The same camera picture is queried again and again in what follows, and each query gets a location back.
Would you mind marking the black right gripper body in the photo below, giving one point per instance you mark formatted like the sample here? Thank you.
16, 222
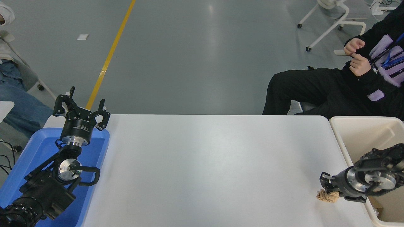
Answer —
340, 184

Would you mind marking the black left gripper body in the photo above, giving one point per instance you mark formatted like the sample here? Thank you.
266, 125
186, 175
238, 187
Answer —
79, 126

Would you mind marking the tan paper ball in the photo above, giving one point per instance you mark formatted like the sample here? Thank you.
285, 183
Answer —
328, 197

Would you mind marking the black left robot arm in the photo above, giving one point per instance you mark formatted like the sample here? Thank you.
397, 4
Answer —
47, 189

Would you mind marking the person's left hand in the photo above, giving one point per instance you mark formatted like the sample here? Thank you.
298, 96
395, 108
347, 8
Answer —
359, 66

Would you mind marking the person's right hand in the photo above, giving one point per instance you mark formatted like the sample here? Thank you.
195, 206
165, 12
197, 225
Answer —
354, 46

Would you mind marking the brown cardboard piece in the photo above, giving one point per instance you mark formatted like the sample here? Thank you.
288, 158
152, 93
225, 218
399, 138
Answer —
377, 209

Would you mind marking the person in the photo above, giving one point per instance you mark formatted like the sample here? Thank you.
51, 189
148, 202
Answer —
22, 107
315, 91

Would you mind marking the blue plastic tray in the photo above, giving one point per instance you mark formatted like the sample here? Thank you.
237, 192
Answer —
38, 148

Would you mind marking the grey chair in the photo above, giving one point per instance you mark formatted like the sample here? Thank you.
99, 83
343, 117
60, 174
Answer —
26, 74

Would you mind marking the large pale bin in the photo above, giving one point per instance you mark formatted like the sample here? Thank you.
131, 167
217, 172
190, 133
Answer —
363, 138

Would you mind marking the white side table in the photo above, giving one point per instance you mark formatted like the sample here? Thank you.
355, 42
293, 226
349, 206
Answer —
5, 108

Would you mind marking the white paper scrap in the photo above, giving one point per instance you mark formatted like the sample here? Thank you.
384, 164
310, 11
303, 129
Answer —
83, 37

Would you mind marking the white office chair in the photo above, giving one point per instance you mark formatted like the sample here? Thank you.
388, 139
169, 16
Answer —
345, 11

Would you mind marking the white power strip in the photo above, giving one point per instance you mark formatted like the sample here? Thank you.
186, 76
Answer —
378, 11

